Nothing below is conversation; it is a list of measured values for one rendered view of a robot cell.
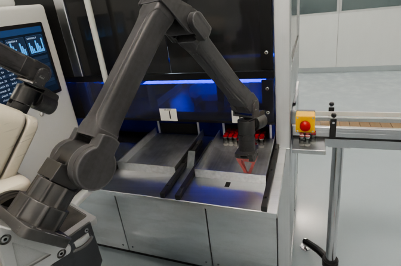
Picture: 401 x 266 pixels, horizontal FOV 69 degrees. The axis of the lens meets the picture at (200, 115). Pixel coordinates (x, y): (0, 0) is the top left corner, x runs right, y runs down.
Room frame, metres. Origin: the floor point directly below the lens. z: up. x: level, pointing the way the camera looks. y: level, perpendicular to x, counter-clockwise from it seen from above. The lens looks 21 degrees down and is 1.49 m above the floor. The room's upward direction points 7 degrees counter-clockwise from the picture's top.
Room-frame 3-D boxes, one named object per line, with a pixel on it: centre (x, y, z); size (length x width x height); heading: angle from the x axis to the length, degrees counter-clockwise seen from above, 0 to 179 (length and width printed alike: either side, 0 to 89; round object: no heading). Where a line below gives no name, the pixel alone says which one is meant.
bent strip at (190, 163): (0.96, 0.08, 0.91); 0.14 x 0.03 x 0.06; 159
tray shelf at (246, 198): (1.04, 0.05, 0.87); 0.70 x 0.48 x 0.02; 68
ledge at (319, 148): (1.09, -0.44, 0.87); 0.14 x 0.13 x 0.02; 158
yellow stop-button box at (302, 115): (1.06, -0.41, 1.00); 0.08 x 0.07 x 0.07; 158
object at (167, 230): (1.90, 0.42, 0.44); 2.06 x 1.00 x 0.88; 68
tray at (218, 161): (1.04, -0.14, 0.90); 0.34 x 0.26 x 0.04; 158
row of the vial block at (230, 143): (1.12, -0.17, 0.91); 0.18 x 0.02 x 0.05; 68
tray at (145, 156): (1.16, 0.18, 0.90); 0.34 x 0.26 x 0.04; 158
